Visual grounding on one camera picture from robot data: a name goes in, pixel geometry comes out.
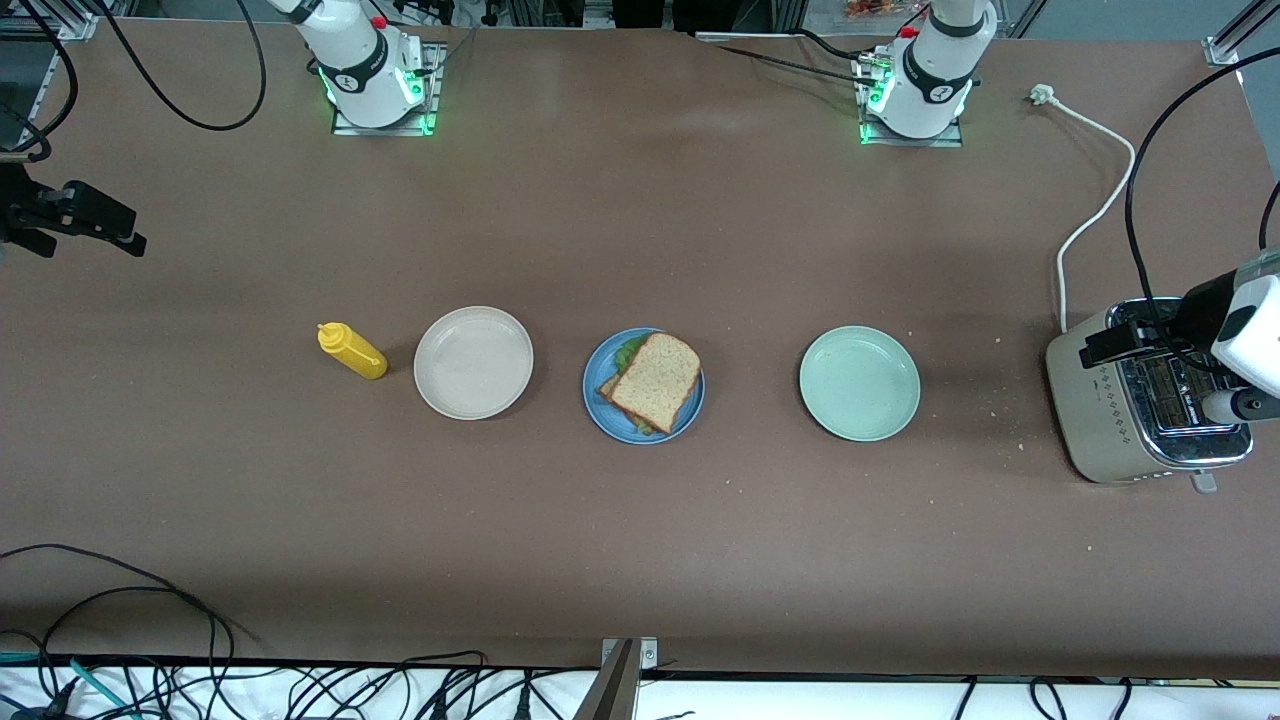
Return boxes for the yellow mustard squeeze bottle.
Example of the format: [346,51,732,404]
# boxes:
[317,321,389,381]

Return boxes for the brown bread slice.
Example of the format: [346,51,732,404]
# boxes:
[608,331,702,435]
[596,372,681,437]

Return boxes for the green lettuce leaf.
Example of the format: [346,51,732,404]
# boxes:
[612,335,666,437]

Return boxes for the mint green round plate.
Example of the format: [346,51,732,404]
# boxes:
[798,325,922,443]

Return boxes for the beige round plate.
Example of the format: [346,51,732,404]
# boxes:
[413,305,535,421]

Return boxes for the blue round plate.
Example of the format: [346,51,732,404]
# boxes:
[582,327,707,446]

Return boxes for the beige chrome toaster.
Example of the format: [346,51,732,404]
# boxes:
[1045,296,1255,495]

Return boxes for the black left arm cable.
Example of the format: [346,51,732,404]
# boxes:
[1124,45,1280,376]

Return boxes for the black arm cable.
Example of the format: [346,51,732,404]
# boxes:
[1124,45,1280,376]
[95,0,268,132]

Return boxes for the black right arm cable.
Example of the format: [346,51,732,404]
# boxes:
[95,0,268,132]

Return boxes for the aluminium frame profile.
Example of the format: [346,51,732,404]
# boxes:
[1205,0,1280,69]
[0,12,101,41]

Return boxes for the white toaster power cord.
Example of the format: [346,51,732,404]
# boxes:
[1030,84,1137,334]

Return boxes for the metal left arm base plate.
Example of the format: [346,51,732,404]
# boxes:
[853,50,964,149]

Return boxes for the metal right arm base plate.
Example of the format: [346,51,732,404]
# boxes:
[330,40,446,137]

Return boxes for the black looped floor cable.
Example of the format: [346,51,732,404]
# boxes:
[0,545,236,720]

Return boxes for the teal floor cable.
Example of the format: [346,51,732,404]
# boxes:
[0,650,136,720]

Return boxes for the black cable on table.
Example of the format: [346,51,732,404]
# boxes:
[695,28,886,86]

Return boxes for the aluminium table edge bracket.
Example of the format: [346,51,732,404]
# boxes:
[575,637,661,720]

